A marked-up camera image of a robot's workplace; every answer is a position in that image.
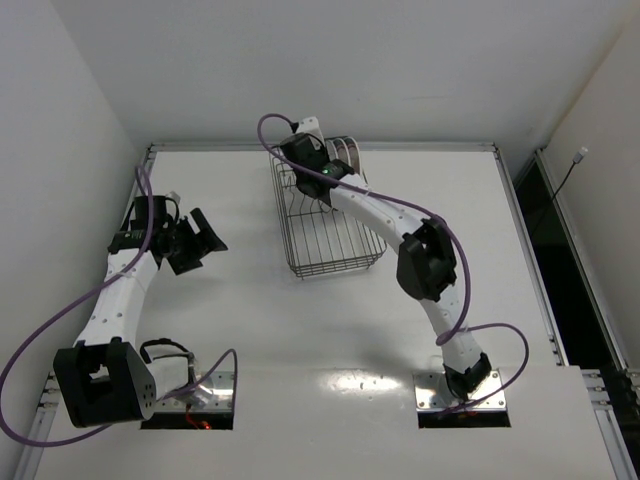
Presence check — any white plate with teal rim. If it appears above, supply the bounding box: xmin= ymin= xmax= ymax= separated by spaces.
xmin=325 ymin=139 xmax=338 ymax=160

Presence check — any green red rimmed plate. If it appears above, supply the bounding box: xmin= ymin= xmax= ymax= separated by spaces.
xmin=333 ymin=138 xmax=351 ymax=165
xmin=345 ymin=137 xmax=361 ymax=174

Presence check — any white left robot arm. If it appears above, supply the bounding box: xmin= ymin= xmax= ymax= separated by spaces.
xmin=53 ymin=196 xmax=227 ymax=428

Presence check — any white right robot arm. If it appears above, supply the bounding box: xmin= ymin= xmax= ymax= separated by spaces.
xmin=278 ymin=133 xmax=491 ymax=401

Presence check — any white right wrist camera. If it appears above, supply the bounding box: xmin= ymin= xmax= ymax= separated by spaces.
xmin=293 ymin=116 xmax=325 ymax=147

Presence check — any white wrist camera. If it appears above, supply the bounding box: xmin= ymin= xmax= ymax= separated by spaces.
xmin=167 ymin=191 xmax=181 ymax=202
xmin=293 ymin=116 xmax=325 ymax=147

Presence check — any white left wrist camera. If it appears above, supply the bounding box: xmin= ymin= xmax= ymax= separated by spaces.
xmin=167 ymin=191 xmax=181 ymax=202

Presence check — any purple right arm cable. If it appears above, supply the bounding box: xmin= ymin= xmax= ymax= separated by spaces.
xmin=257 ymin=113 xmax=531 ymax=419

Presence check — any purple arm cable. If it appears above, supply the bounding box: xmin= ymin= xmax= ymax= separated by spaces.
xmin=257 ymin=113 xmax=531 ymax=419
xmin=0 ymin=164 xmax=239 ymax=446

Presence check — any grey wire dish rack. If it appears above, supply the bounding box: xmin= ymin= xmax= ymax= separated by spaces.
xmin=270 ymin=157 xmax=387 ymax=279

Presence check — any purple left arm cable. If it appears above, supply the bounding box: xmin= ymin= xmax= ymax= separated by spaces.
xmin=0 ymin=164 xmax=239 ymax=446

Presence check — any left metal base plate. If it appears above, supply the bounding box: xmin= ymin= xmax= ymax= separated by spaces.
xmin=154 ymin=371 xmax=235 ymax=414

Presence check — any metal base plate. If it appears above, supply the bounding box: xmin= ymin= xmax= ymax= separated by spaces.
xmin=413 ymin=370 xmax=507 ymax=413
xmin=154 ymin=371 xmax=235 ymax=414

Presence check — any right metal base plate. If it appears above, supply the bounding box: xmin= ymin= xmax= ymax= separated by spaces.
xmin=413 ymin=370 xmax=507 ymax=413

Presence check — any black cable with white plug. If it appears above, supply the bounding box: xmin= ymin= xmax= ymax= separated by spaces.
xmin=552 ymin=146 xmax=590 ymax=201

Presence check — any aluminium frame rail right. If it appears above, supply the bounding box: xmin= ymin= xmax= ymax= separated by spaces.
xmin=529 ymin=151 xmax=639 ymax=479

